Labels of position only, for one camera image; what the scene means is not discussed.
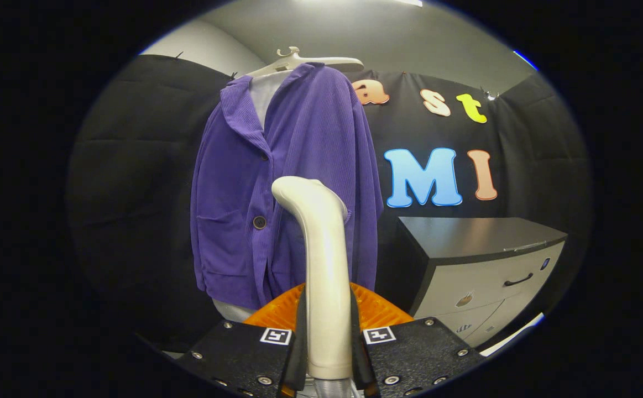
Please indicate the grey cabinet with black top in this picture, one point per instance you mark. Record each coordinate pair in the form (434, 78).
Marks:
(476, 235)

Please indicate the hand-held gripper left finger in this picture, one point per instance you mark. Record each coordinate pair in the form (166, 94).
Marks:
(301, 359)

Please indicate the white clothes hanger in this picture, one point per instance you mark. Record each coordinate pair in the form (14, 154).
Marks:
(321, 59)

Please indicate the white sheet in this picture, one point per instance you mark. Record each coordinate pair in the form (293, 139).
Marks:
(512, 335)

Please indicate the white garment steamer head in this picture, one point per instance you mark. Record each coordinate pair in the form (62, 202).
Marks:
(327, 265)

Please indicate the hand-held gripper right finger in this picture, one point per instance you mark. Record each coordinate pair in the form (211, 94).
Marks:
(356, 359)

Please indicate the white shirt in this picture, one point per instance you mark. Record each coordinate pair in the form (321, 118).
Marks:
(266, 94)

